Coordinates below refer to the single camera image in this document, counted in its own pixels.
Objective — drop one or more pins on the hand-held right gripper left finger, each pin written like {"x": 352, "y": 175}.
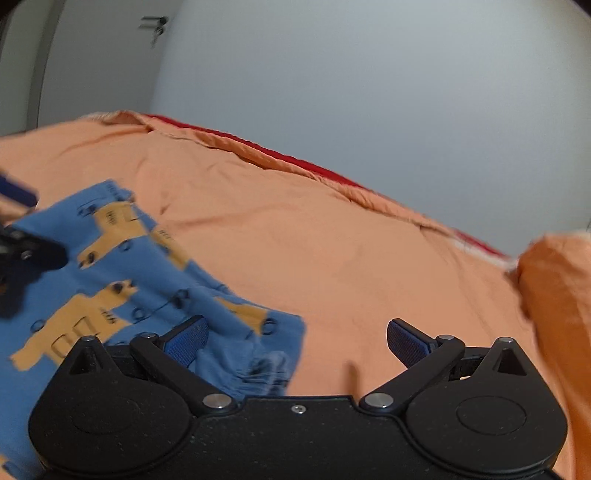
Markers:
{"x": 189, "y": 340}

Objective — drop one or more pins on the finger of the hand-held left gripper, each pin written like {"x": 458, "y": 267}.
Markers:
{"x": 32, "y": 251}
{"x": 16, "y": 191}

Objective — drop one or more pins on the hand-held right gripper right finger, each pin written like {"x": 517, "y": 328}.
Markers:
{"x": 408, "y": 344}

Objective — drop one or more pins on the blue pants with orange print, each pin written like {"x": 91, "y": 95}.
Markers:
{"x": 152, "y": 277}

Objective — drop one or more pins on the orange duvet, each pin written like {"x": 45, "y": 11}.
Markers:
{"x": 323, "y": 254}

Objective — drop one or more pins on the white door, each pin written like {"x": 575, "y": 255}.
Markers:
{"x": 101, "y": 64}

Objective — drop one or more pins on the orange pillow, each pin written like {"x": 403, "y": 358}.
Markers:
{"x": 561, "y": 286}

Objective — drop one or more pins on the red bed sheet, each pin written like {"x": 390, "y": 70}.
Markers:
{"x": 332, "y": 177}

